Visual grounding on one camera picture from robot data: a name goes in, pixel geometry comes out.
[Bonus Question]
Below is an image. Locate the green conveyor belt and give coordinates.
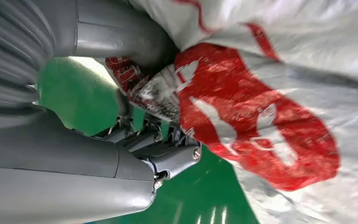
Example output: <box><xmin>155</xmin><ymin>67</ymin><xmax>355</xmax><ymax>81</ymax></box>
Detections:
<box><xmin>38</xmin><ymin>56</ymin><xmax>260</xmax><ymax>224</ymax></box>

